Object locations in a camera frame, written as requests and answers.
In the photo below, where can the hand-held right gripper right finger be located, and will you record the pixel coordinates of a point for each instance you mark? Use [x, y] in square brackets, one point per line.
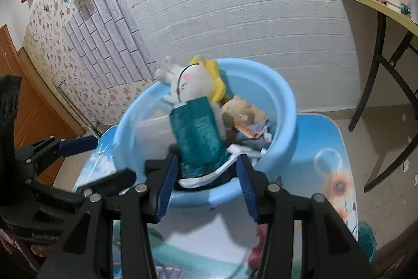
[246, 190]

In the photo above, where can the small teal item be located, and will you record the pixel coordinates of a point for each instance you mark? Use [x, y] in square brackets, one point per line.
[406, 9]

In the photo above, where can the teal packet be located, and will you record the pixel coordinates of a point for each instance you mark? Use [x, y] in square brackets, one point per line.
[196, 135]

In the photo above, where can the small brown plush bear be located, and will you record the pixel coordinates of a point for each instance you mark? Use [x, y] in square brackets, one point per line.
[241, 112]

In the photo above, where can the white orange printed packet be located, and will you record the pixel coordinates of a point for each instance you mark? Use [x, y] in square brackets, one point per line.
[251, 132]

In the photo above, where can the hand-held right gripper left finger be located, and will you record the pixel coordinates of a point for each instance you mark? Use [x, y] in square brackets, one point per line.
[166, 187]

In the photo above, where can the brown wooden door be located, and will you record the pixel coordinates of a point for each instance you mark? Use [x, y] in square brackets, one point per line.
[32, 109]

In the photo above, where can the white plush toy yellow hat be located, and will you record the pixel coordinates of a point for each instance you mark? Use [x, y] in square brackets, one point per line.
[192, 83]

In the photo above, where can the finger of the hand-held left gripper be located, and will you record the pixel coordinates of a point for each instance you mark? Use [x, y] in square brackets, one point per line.
[114, 179]
[75, 145]

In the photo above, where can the blue plastic basin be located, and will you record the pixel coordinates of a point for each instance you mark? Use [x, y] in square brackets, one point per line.
[281, 122]

